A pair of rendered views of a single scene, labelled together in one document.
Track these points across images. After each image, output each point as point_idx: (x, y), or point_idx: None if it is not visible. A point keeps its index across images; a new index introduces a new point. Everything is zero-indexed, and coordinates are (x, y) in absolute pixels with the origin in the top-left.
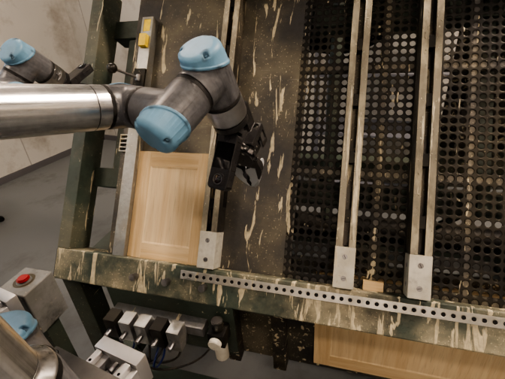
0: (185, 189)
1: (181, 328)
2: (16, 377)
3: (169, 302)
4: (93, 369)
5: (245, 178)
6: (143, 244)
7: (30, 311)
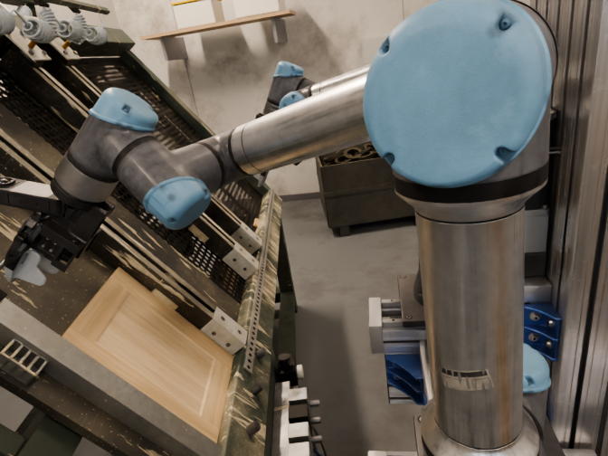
0: (147, 321)
1: (297, 388)
2: None
3: (270, 406)
4: (402, 291)
5: (266, 175)
6: (204, 415)
7: None
